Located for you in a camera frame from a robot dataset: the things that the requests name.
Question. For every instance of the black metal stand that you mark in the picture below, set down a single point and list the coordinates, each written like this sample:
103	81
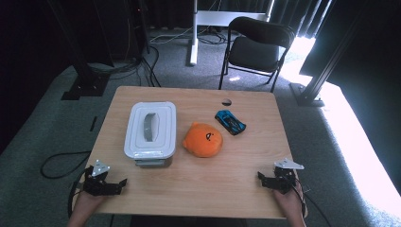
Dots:
310	91
85	82

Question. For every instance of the white desk frame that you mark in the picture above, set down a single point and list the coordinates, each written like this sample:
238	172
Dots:
194	38

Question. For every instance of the orange plush toy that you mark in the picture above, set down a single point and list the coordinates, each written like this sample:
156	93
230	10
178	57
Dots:
198	143

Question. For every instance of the black tape strip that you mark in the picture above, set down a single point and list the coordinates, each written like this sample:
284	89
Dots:
93	124

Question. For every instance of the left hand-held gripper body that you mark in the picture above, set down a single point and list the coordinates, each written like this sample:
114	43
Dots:
96	186

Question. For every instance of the person's right hand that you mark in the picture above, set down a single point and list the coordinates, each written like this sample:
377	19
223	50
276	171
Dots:
291	205

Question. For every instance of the blue toy car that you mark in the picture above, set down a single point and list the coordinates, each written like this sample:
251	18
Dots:
230	121

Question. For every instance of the person's left hand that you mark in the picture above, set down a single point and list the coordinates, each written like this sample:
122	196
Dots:
86	204

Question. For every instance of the black folding chair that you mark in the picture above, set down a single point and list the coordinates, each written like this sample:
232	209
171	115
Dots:
255	53

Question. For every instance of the dark curtain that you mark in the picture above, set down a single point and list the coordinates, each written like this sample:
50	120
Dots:
299	15

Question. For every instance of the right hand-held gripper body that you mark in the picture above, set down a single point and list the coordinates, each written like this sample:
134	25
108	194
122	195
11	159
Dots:
285	179

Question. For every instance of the clear plastic storage container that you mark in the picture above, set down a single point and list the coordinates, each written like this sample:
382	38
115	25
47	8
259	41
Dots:
153	163

